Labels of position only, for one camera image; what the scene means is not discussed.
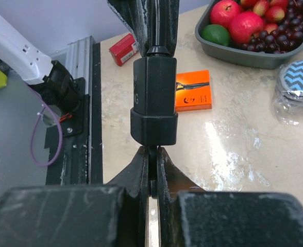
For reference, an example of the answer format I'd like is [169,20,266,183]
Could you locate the small red apples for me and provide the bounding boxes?
[238,0,289,33]

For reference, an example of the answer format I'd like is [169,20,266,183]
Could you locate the grey fruit tray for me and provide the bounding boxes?
[195,1,303,69]

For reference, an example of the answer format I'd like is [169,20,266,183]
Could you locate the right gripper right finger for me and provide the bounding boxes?
[157,148,303,246]

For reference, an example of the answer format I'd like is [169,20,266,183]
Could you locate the blue zigzag sponge pack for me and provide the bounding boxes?
[273,60,303,125]

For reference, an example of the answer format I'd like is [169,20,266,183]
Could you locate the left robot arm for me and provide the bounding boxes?
[0,1,179,113]

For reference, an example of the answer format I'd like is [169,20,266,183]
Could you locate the green lime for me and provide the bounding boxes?
[201,24,231,46]

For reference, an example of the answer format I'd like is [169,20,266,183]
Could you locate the red small box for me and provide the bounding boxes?
[109,33,139,66]

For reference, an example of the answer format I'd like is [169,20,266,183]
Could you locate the red apple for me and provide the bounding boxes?
[210,0,243,29]
[228,11,264,45]

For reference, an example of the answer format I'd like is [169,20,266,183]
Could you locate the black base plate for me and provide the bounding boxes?
[46,43,103,185]

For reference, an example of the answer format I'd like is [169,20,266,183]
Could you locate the aluminium frame rail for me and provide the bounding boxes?
[49,36,94,96]

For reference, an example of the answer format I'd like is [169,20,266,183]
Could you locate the black padlock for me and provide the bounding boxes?
[130,1,178,146]

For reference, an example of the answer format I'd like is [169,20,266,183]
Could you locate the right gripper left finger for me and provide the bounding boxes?
[0,147,149,246]

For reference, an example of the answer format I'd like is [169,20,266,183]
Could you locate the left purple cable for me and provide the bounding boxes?
[30,102,64,167]

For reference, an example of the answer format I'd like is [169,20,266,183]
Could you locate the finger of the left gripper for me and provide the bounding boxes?
[107,0,152,57]
[159,0,180,57]

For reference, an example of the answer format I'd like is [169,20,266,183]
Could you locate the orange razor box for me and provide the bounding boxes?
[175,70,212,112]

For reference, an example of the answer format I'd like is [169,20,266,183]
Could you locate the dark grape bunch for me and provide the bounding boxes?
[240,1,303,54]

